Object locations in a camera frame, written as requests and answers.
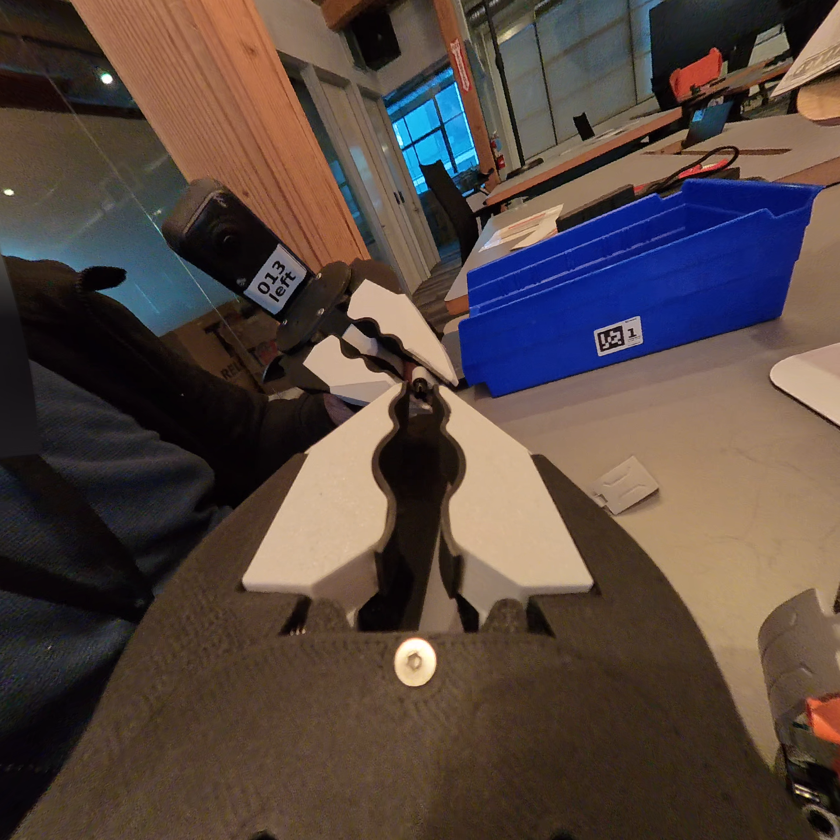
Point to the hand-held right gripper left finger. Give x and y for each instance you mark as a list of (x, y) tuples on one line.
[(315, 525)]

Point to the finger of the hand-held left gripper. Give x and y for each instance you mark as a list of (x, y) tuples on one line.
[(407, 321), (348, 377)]

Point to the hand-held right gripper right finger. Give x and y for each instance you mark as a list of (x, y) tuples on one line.
[(518, 525)]

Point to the black connector pin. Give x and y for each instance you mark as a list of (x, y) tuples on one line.
[(420, 390)]

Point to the blue tagged parts bin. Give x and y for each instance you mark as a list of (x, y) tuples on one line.
[(689, 282)]

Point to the grey orange toy model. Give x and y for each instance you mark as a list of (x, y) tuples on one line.
[(794, 643)]

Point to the person's left hand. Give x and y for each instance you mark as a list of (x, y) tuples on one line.
[(341, 412)]

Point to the small grey curved panel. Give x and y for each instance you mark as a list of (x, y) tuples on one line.
[(627, 485)]

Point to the cardboard box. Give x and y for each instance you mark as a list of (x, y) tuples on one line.
[(223, 348)]

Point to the black office chair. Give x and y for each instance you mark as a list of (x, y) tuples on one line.
[(446, 197)]

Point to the wooden pillar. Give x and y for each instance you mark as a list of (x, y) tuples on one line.
[(210, 98)]

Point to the white paper envelope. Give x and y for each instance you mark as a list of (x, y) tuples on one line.
[(525, 226)]

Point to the red fire extinguisher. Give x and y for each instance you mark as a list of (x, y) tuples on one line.
[(497, 154)]

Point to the black flat case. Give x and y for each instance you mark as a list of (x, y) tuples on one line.
[(597, 207)]

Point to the red hanging banner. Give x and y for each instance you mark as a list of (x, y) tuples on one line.
[(463, 65)]

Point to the orange device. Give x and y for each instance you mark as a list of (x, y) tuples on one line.
[(695, 72)]

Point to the white printed board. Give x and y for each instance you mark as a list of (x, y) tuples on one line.
[(814, 59)]

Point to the black wall speaker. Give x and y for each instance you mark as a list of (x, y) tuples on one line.
[(377, 39)]

